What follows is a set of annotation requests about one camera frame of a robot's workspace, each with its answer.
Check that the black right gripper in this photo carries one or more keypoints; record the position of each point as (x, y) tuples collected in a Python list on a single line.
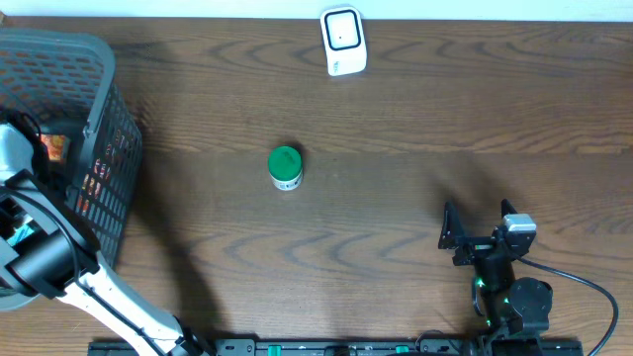
[(453, 239)]

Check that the green lid white jar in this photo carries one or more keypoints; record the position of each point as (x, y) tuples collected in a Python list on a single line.
[(285, 167)]

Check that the red snack package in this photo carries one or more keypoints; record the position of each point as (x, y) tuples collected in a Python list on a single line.
[(104, 184)]

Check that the orange tissue pack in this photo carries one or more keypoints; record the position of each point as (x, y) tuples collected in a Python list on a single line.
[(57, 146)]

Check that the teal wet wipes pack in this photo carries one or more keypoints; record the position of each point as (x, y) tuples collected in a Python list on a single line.
[(22, 232)]

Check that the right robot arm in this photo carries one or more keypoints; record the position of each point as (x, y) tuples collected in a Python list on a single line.
[(516, 309)]

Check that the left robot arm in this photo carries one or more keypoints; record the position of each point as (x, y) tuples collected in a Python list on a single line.
[(48, 250)]

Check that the white barcode scanner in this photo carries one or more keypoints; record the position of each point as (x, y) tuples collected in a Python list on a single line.
[(343, 40)]

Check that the grey plastic mesh basket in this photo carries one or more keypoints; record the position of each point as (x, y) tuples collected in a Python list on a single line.
[(65, 82)]

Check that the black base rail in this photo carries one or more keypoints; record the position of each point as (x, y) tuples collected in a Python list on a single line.
[(433, 345)]

